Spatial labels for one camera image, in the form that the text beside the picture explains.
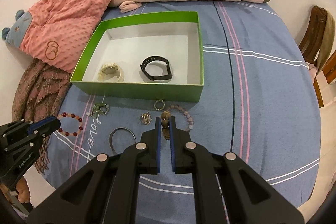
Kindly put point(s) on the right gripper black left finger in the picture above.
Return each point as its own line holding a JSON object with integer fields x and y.
{"x": 150, "y": 158}

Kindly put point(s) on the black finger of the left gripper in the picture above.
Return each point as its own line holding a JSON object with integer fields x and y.
{"x": 37, "y": 138}
{"x": 45, "y": 126}

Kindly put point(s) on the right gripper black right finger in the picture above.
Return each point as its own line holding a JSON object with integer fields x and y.
{"x": 181, "y": 161}

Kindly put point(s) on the silver bangle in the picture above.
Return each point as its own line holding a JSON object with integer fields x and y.
{"x": 121, "y": 138}

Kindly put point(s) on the silver charm jewelry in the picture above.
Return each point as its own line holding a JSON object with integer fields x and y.
{"x": 145, "y": 118}

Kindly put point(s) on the pink brown fringed scarf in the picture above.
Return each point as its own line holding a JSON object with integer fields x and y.
{"x": 40, "y": 92}

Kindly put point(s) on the cream white watch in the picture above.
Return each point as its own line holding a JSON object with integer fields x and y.
{"x": 111, "y": 72}

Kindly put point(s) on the pink dotted blanket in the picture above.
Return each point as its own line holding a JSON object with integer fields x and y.
{"x": 56, "y": 31}

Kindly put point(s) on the blue striped bed sheet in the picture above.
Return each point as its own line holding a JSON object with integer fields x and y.
{"x": 258, "y": 102}

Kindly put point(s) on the black wrist watch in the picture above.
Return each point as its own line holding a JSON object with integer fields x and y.
{"x": 156, "y": 68}

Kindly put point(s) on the green cardboard box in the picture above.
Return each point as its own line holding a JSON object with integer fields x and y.
{"x": 129, "y": 40}

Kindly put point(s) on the brown wooden chair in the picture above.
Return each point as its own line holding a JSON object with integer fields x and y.
{"x": 317, "y": 44}

